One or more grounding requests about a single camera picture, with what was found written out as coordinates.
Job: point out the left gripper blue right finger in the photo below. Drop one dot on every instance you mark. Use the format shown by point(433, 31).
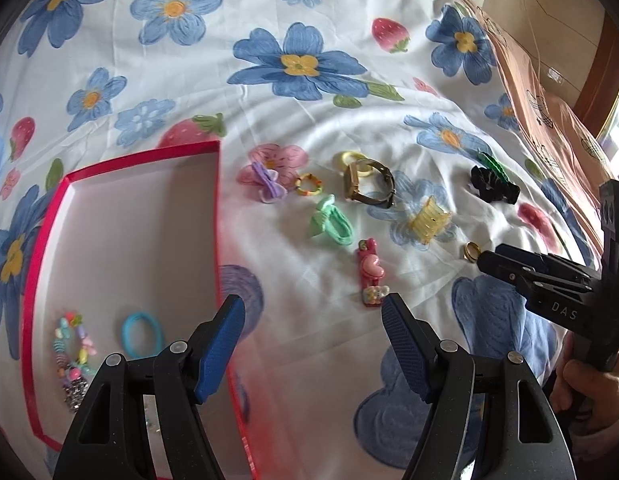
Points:
point(413, 342)

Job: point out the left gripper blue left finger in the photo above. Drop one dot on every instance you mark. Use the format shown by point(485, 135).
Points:
point(213, 351)

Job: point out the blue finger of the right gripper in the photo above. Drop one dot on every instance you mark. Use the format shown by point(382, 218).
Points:
point(523, 278)
point(538, 261)

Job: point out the pink heart hair clip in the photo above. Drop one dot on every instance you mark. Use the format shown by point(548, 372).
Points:
point(371, 273)

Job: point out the yellow hair claw clip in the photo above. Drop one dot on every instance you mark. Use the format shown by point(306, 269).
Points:
point(430, 221)

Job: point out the gold wrist watch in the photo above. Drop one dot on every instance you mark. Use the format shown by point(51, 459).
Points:
point(369, 182)

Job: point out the red jewelry box tray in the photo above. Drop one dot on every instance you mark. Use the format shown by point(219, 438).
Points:
point(130, 245)

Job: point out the person's right hand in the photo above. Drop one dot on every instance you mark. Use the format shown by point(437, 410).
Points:
point(601, 388)

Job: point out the black scrunchie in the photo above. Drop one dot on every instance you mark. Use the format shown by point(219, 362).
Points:
point(493, 188)

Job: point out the green hair clip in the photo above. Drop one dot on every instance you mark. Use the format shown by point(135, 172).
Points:
point(489, 161)

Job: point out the pink cartoon blanket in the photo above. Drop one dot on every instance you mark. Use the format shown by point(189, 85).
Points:
point(564, 148)

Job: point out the floral white bed sheet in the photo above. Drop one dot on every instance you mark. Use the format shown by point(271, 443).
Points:
point(293, 91)

